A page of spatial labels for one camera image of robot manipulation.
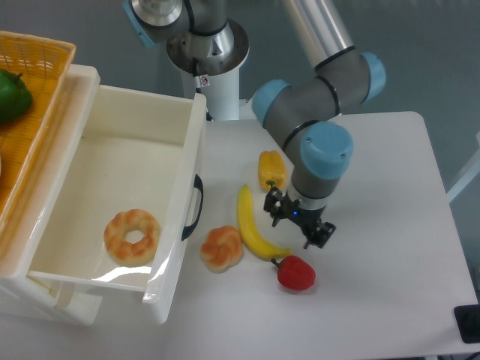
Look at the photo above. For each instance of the ring shaped bread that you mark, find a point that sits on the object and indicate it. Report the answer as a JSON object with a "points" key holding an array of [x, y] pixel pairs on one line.
{"points": [[131, 237]]}

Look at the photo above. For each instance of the round twisted bread roll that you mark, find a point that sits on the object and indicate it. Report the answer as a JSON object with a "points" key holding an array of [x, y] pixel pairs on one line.
{"points": [[222, 249]]}

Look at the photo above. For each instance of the black device at edge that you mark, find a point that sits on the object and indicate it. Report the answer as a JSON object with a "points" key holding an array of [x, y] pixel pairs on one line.
{"points": [[468, 318]]}

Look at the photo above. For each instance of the green bell pepper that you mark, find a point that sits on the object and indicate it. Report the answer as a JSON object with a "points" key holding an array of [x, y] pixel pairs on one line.
{"points": [[16, 99]]}

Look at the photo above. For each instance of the yellow banana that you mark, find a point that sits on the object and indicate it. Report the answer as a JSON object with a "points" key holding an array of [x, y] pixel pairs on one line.
{"points": [[250, 235]]}

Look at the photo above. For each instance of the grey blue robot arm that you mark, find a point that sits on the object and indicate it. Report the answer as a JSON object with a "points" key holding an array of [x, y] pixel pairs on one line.
{"points": [[299, 119]]}

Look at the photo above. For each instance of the orange plastic basket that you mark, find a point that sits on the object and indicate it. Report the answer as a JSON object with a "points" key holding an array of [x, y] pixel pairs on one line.
{"points": [[33, 70]]}

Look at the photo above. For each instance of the red bell pepper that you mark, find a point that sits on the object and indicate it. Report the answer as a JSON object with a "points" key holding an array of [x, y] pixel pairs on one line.
{"points": [[294, 273]]}

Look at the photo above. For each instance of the white top drawer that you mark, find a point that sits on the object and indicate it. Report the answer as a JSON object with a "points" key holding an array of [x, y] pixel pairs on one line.
{"points": [[138, 150]]}

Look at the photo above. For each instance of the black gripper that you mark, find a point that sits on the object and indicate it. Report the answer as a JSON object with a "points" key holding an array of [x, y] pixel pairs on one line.
{"points": [[306, 213]]}

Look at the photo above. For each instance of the yellow bell pepper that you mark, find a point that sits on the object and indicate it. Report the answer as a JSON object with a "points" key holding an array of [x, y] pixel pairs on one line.
{"points": [[271, 170]]}

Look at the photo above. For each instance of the white drawer cabinet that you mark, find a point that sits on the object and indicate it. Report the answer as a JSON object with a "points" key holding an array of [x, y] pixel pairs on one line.
{"points": [[21, 293]]}

